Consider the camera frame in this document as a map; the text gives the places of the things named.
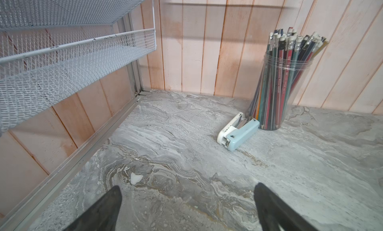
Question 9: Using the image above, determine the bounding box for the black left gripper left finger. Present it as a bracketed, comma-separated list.
[64, 186, 122, 231]

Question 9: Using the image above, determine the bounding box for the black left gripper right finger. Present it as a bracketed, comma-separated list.
[253, 183, 317, 231]

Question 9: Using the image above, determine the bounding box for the light blue stapler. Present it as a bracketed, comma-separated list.
[216, 112, 260, 151]

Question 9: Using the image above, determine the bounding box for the clear cup of pencils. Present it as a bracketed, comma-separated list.
[248, 27, 329, 130]

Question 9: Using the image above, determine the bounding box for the aluminium frame rail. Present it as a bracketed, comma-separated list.
[1, 62, 142, 231]

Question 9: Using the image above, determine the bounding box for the white wire mesh shelf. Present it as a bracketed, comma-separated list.
[1, 0, 157, 133]

